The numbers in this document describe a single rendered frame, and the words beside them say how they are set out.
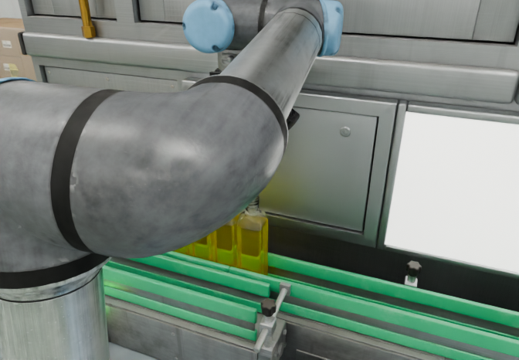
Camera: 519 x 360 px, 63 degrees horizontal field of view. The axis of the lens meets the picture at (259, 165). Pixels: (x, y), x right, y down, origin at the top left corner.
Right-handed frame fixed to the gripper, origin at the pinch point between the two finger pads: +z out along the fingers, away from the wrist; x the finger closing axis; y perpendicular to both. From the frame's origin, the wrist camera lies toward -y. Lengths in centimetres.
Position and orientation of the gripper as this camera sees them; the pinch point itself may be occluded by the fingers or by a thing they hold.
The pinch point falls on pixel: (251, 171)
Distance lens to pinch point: 84.7
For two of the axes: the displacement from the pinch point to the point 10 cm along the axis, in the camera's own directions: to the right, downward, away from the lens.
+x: -3.5, 4.2, -8.4
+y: -9.4, -1.6, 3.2
